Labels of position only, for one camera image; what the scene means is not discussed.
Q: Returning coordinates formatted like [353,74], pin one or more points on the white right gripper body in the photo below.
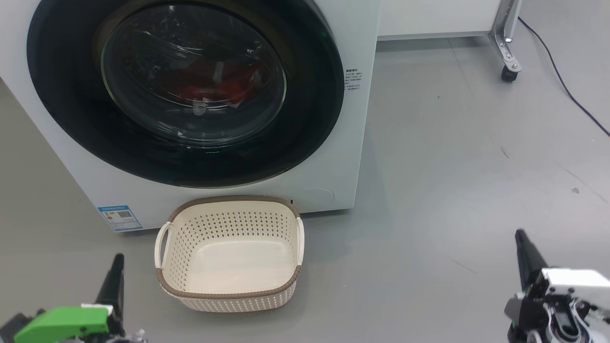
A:
[572,283]

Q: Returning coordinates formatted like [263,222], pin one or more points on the cream perforated laundry basket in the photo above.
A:
[238,257]

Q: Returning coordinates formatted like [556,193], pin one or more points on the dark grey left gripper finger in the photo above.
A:
[114,286]

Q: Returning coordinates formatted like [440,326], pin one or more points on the blue energy label sticker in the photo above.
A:
[120,218]

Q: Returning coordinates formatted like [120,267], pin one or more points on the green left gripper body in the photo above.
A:
[62,324]

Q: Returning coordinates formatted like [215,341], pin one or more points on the metal leg with caster wheel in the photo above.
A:
[505,43]

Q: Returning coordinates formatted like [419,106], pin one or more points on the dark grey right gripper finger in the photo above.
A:
[526,259]

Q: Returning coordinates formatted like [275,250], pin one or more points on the red and white garment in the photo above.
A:
[224,83]

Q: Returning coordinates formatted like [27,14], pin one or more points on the black round glass washer door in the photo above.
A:
[71,119]

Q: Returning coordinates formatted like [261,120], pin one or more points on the black text warning label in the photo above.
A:
[353,79]

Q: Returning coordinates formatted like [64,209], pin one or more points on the white front-load washing machine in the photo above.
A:
[352,143]

